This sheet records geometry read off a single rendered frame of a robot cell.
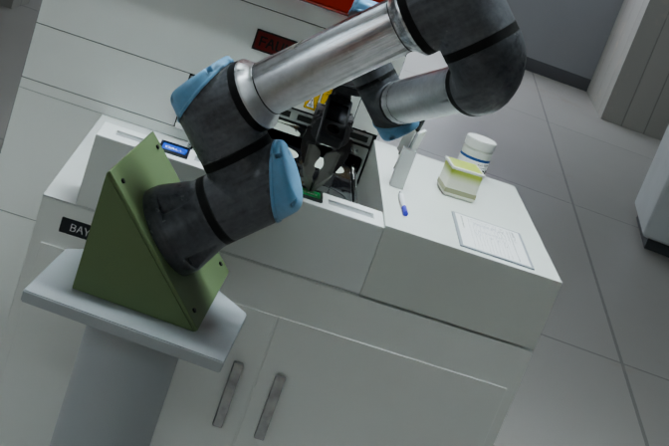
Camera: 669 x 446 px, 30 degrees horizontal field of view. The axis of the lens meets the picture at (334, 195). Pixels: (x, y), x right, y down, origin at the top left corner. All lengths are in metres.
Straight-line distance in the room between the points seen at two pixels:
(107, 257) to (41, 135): 1.05
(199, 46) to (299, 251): 0.72
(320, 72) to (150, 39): 1.07
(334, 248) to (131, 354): 0.48
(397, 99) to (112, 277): 0.54
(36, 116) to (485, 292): 1.16
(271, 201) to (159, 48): 1.02
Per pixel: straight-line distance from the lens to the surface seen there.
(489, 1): 1.77
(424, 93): 1.96
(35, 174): 2.99
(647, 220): 7.05
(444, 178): 2.65
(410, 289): 2.34
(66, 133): 2.95
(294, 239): 2.30
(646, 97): 10.85
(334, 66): 1.84
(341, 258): 2.31
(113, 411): 2.06
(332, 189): 2.63
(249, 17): 2.84
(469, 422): 2.46
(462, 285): 2.34
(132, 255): 1.94
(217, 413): 2.43
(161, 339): 1.91
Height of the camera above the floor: 1.62
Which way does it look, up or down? 16 degrees down
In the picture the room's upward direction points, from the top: 20 degrees clockwise
